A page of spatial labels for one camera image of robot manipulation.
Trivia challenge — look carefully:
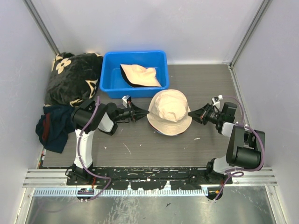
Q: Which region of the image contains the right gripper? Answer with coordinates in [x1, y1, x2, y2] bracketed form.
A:
[187, 104, 223, 126]

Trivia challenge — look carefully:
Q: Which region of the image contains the cream white hat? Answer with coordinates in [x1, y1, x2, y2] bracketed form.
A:
[147, 89, 192, 134]

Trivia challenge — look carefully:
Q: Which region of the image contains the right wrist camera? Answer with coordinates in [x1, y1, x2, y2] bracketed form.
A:
[212, 95, 223, 109]

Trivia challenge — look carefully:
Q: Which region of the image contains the black floral blanket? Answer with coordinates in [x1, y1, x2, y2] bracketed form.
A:
[44, 52, 103, 107]

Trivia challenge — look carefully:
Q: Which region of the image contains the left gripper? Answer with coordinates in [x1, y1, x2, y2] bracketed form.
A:
[114, 101, 150, 122]

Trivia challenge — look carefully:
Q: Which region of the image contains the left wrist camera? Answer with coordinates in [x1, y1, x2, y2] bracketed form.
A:
[122, 95, 132, 107]

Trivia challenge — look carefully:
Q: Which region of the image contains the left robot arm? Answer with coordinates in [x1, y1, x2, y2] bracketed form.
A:
[66, 96, 149, 185]

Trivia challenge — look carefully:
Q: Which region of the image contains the navy and red cloth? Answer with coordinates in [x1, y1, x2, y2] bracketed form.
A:
[36, 105, 75, 154]

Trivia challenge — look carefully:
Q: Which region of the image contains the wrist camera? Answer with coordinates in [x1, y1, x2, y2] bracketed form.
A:
[122, 95, 132, 107]
[212, 95, 223, 109]

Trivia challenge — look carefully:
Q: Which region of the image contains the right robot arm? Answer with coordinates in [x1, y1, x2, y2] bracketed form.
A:
[188, 102, 265, 184]

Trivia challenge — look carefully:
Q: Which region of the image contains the beige bucket hat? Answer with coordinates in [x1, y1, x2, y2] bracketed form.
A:
[120, 64, 161, 88]

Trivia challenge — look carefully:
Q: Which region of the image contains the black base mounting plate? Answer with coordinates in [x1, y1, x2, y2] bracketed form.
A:
[65, 167, 228, 190]

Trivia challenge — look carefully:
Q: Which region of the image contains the light blue bucket hat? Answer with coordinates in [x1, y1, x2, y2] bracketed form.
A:
[154, 130, 178, 136]

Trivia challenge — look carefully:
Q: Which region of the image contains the blue plastic bin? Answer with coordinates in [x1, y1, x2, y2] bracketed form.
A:
[99, 50, 170, 98]

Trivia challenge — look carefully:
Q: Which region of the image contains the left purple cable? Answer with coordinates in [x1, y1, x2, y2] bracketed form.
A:
[78, 96, 112, 201]

